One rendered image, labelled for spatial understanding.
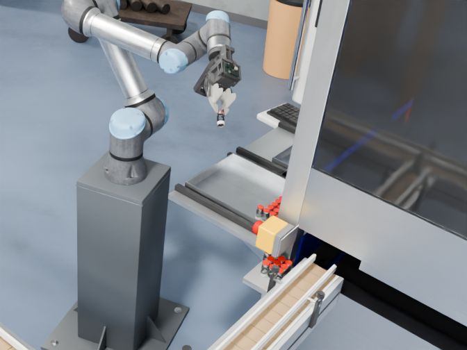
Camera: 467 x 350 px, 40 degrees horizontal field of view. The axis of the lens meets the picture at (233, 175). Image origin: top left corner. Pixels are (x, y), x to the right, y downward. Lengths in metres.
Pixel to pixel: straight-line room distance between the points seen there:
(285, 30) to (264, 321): 3.57
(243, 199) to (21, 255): 1.41
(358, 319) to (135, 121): 0.95
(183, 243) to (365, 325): 1.59
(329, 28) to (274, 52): 3.53
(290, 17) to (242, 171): 2.81
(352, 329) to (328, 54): 0.77
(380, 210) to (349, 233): 0.12
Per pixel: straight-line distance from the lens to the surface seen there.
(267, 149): 2.35
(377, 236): 1.65
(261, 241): 1.73
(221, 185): 2.10
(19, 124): 4.18
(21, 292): 2.98
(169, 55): 1.94
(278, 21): 4.94
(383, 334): 1.81
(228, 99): 1.90
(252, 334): 1.56
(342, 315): 1.84
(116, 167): 2.21
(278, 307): 1.64
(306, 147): 1.64
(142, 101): 2.24
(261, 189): 2.12
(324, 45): 1.52
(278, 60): 5.04
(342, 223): 1.68
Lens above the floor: 2.06
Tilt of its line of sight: 33 degrees down
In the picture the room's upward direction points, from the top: 9 degrees clockwise
